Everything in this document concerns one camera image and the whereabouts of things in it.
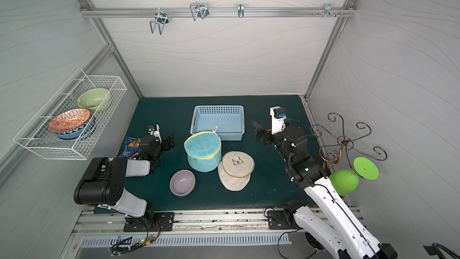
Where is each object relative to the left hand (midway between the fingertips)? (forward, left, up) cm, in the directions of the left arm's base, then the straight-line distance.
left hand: (164, 135), depth 94 cm
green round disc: (-27, -80, +26) cm, 88 cm away
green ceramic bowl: (0, +22, +28) cm, 35 cm away
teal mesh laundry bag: (-12, -24, +6) cm, 27 cm away
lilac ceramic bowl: (-23, -14, -4) cm, 27 cm away
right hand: (-8, -51, +26) cm, 58 cm away
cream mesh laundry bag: (-18, -38, -1) cm, 42 cm away
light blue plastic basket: (+16, -34, -7) cm, 39 cm away
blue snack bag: (-7, +15, -1) cm, 17 cm away
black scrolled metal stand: (-17, -78, +15) cm, 81 cm away
